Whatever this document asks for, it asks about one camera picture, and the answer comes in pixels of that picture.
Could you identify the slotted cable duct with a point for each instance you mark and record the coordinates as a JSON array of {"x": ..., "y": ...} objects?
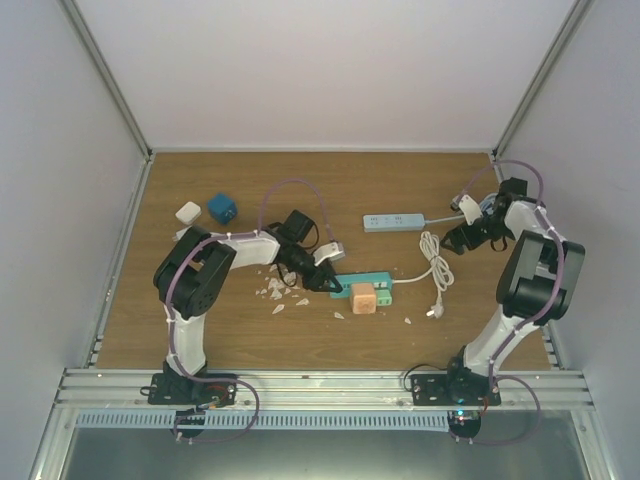
[{"x": 268, "y": 420}]

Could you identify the aluminium front rail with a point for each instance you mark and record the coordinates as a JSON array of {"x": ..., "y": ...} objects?
[{"x": 360, "y": 390}]

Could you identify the pink cube adapter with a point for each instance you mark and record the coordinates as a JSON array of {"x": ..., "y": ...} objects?
[{"x": 363, "y": 298}]

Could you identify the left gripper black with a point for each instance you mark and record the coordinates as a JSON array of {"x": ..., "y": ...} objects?
[{"x": 323, "y": 272}]

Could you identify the dark blue cube adapter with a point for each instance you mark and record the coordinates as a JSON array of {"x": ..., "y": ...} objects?
[{"x": 222, "y": 208}]

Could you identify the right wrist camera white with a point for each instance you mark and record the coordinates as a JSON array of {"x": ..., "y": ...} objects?
[{"x": 469, "y": 208}]

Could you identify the light blue power strip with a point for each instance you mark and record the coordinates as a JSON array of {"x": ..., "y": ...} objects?
[{"x": 387, "y": 223}]

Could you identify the white square plug adapter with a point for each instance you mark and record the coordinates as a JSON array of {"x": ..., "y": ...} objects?
[{"x": 188, "y": 213}]

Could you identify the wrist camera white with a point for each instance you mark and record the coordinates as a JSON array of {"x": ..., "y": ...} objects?
[
  {"x": 469, "y": 208},
  {"x": 331, "y": 251}
]

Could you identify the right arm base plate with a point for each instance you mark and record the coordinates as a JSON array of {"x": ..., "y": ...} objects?
[{"x": 441, "y": 389}]

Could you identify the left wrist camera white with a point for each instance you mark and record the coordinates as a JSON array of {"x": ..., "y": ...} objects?
[{"x": 331, "y": 251}]

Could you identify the teal power strip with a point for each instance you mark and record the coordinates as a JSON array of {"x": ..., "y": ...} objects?
[{"x": 379, "y": 280}]

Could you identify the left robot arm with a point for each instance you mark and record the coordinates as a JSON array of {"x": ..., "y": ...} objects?
[{"x": 191, "y": 277}]

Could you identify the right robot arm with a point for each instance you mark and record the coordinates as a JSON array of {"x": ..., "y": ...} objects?
[{"x": 536, "y": 286}]

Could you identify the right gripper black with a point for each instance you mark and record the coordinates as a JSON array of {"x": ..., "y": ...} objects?
[{"x": 455, "y": 235}]

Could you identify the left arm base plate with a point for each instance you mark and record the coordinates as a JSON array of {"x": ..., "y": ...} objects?
[{"x": 171, "y": 389}]

